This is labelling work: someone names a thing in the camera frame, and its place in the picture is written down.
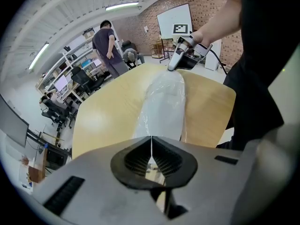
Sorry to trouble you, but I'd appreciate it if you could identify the light wooden table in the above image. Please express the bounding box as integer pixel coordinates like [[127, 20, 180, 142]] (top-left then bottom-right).
[[71, 63, 237, 160]]

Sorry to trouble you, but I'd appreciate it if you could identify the person's black clothed torso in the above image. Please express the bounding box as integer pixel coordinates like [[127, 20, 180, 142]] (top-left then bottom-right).
[[216, 0, 300, 150]]

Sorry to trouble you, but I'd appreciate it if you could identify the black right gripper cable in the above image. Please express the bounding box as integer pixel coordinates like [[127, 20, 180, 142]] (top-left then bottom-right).
[[209, 49, 229, 76]]

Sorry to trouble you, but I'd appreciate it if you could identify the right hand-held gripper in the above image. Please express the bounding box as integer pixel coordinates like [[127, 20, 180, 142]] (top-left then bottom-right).
[[167, 23, 213, 72]]

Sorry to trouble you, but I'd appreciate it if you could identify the white shelf unit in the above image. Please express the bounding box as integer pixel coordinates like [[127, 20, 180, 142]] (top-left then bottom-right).
[[35, 27, 104, 96]]

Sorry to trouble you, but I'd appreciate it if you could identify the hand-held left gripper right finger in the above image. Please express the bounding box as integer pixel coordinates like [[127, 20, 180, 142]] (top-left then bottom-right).
[[151, 136, 259, 225]]

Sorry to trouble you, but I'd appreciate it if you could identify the computer monitor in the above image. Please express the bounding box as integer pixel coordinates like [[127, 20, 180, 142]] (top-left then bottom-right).
[[53, 75, 69, 92]]

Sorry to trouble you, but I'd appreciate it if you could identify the white slipper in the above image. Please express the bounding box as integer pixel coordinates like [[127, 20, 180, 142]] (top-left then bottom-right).
[[133, 72, 187, 142]]

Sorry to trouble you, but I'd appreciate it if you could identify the black office chair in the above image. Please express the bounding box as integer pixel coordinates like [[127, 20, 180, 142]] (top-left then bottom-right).
[[41, 97, 78, 132], [120, 40, 138, 54], [71, 66, 106, 96]]

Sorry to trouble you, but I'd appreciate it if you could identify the whiteboard on stand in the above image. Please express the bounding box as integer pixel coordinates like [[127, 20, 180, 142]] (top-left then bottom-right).
[[156, 3, 194, 63]]

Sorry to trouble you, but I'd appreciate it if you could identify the ceiling tube lamp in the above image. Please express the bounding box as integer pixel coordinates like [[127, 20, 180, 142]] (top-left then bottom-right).
[[105, 1, 140, 12], [28, 42, 51, 71]]

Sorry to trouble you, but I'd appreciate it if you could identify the person's right forearm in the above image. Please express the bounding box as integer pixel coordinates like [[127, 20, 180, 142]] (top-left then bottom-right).
[[189, 0, 243, 47]]

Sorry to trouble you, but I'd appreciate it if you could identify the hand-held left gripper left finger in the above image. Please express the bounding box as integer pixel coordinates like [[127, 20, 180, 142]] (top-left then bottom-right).
[[32, 136, 168, 225]]

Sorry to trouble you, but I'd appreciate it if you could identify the large display on stand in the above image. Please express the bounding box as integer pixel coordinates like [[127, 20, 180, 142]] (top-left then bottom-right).
[[0, 94, 71, 171]]

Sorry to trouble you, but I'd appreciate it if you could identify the clear plastic bag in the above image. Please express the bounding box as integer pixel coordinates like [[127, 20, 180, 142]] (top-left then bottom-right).
[[131, 69, 188, 142]]

